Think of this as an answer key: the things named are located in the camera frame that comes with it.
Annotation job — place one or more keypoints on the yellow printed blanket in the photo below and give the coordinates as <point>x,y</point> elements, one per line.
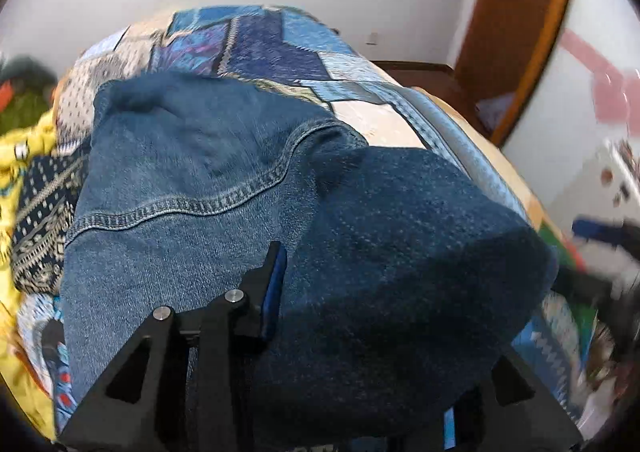
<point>20,167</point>

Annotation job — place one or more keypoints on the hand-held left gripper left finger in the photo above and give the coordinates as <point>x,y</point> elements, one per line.
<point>272,292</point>

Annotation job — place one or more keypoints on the blue patchwork quilt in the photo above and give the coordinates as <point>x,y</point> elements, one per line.
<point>280,42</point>

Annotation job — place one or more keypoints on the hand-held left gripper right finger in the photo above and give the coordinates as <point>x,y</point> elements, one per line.
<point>515,412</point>

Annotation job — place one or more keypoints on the dark grey cushion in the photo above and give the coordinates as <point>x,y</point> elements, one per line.
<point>27,69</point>

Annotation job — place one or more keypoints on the blue denim jacket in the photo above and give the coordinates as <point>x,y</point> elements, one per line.
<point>310,232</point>

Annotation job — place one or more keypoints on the white wall outlet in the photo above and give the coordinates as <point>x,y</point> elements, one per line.
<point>372,37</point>

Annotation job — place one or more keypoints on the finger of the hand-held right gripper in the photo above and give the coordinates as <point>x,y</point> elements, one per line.
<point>602,232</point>

